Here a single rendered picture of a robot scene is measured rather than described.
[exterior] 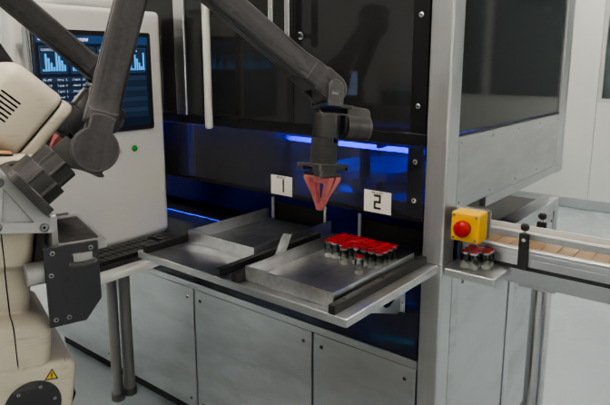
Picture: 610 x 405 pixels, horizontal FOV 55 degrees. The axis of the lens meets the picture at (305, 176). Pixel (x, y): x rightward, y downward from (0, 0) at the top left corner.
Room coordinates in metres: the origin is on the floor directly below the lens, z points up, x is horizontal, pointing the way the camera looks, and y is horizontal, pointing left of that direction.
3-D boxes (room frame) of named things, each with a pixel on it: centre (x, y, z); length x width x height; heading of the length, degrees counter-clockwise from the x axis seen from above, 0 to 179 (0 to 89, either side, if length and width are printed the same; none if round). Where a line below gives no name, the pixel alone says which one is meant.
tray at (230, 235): (1.66, 0.13, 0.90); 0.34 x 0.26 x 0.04; 141
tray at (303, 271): (1.36, -0.07, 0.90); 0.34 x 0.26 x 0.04; 140
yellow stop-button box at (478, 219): (1.38, -0.41, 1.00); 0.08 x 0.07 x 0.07; 141
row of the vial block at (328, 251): (1.43, -0.12, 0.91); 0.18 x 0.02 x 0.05; 51
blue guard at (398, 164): (2.05, 0.46, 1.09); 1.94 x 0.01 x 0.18; 51
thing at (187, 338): (2.43, 0.15, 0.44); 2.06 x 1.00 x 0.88; 51
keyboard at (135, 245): (1.70, 0.55, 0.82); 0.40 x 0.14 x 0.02; 142
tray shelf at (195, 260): (1.50, 0.04, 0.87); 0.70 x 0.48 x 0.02; 51
